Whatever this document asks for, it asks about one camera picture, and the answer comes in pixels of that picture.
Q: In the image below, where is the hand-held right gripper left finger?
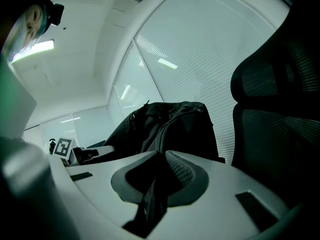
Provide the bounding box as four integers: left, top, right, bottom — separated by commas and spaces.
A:
124, 150, 161, 203

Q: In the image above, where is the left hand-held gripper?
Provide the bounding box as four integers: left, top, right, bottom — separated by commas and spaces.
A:
51, 136, 116, 166

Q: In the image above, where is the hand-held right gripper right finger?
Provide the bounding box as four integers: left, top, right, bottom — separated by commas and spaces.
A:
164, 150, 196, 198

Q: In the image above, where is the black backpack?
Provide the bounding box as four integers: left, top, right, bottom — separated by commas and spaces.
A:
103, 100, 226, 164

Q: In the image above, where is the black mesh chair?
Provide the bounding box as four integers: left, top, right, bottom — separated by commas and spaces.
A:
229, 8, 320, 207

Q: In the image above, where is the ceiling light panel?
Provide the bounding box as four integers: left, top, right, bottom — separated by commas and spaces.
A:
11, 39, 55, 63

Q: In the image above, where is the glass partition with white blinds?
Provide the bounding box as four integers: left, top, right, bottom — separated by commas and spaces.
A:
108, 0, 292, 165

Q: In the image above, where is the person's head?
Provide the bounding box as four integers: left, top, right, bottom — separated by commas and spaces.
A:
21, 2, 51, 48

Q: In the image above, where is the black head-mounted camera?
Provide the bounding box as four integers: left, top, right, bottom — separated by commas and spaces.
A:
48, 3, 65, 27

